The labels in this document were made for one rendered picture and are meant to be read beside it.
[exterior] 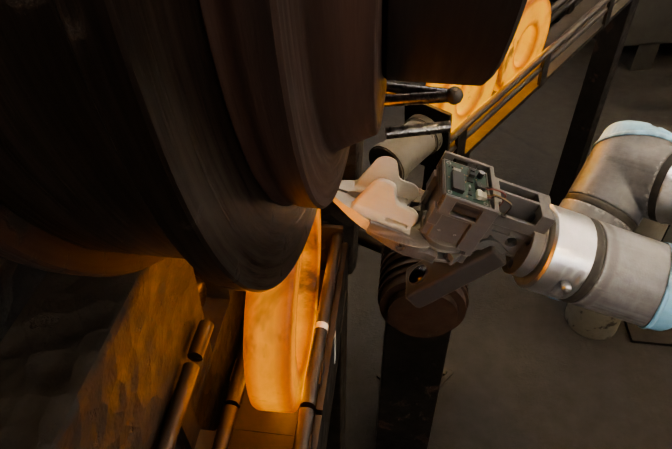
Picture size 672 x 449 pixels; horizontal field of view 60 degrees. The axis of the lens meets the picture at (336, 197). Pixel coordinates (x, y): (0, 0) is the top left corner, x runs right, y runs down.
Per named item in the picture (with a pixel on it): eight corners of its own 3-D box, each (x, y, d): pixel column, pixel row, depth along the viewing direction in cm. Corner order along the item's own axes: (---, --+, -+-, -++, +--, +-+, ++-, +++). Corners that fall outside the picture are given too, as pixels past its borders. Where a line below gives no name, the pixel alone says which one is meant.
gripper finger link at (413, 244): (373, 198, 58) (454, 224, 59) (367, 210, 59) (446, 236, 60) (370, 230, 55) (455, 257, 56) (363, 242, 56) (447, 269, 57)
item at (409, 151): (368, 174, 81) (366, 140, 77) (407, 140, 85) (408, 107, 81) (403, 192, 78) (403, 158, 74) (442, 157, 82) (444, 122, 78)
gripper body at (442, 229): (438, 146, 58) (549, 184, 59) (405, 206, 63) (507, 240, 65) (439, 195, 52) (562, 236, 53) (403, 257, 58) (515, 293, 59)
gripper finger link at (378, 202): (340, 151, 55) (432, 182, 56) (322, 196, 59) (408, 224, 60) (336, 171, 53) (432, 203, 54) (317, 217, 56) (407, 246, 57)
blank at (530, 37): (485, 15, 84) (506, 21, 82) (539, -26, 91) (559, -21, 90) (475, 104, 95) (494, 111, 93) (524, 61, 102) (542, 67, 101)
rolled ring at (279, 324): (319, 139, 50) (281, 137, 50) (283, 310, 36) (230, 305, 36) (322, 285, 62) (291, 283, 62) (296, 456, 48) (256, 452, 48)
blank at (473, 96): (420, 62, 76) (442, 71, 74) (485, 14, 84) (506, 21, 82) (417, 154, 87) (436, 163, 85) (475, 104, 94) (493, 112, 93)
